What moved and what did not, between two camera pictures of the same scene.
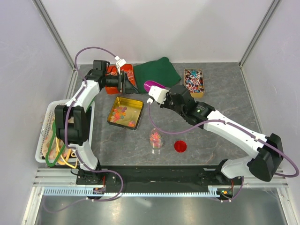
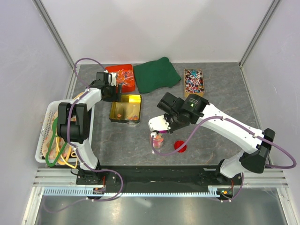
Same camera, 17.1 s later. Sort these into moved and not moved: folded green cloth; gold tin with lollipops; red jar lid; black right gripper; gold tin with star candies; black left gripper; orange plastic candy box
Moved: black right gripper; black left gripper; gold tin with star candies
Not moved: folded green cloth; gold tin with lollipops; red jar lid; orange plastic candy box
